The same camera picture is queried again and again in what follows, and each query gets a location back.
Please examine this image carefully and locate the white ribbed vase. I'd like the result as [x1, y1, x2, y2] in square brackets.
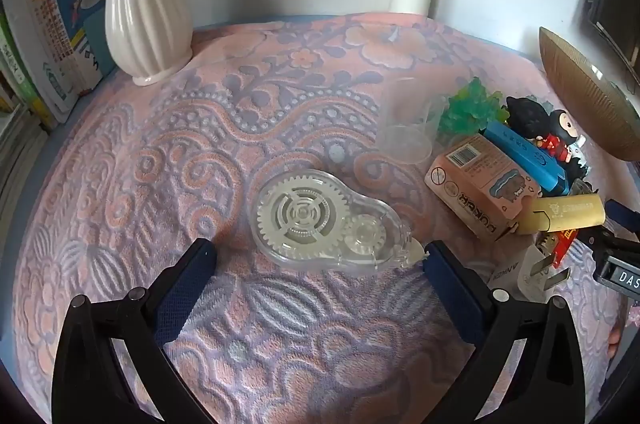
[85, 0, 194, 86]

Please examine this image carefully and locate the blue cover workbook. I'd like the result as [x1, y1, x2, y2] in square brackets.
[47, 0, 118, 98]

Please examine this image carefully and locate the white charger plug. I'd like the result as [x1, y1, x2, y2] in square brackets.
[487, 244, 572, 302]

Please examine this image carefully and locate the clear correction tape dispenser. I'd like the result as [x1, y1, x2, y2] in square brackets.
[252, 170, 426, 275]

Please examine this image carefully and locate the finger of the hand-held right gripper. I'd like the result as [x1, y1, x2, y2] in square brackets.
[602, 199, 640, 245]

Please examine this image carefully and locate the pink floral blanket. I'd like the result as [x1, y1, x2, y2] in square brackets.
[12, 12, 631, 424]

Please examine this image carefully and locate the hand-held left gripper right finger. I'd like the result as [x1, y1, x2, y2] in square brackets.
[422, 240, 586, 424]

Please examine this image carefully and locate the black wall television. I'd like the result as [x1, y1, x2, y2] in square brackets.
[582, 0, 640, 95]

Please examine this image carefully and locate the blue rectangular box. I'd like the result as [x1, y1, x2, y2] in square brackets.
[482, 120, 571, 197]

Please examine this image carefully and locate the stack of books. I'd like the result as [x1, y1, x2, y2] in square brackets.
[0, 69, 51, 215]

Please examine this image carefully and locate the green crystal plant toy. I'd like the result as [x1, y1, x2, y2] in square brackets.
[437, 77, 508, 140]

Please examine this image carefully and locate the gold rectangular box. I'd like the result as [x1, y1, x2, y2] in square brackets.
[520, 194, 607, 236]

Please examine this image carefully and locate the red packet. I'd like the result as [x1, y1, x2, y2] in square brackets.
[537, 228, 581, 267]

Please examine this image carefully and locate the white and green book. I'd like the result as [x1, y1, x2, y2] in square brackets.
[0, 0, 81, 122]

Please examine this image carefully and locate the pink cardboard box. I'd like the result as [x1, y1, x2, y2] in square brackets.
[425, 134, 543, 242]

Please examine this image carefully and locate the brown glass plate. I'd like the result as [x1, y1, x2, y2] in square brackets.
[538, 26, 640, 161]

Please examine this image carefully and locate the clear plastic cup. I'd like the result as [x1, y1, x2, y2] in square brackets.
[376, 77, 446, 165]

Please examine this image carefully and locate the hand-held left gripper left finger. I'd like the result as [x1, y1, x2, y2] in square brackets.
[51, 238, 218, 424]

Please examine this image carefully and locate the black-haired doll figurine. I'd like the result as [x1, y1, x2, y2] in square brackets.
[505, 96, 593, 177]

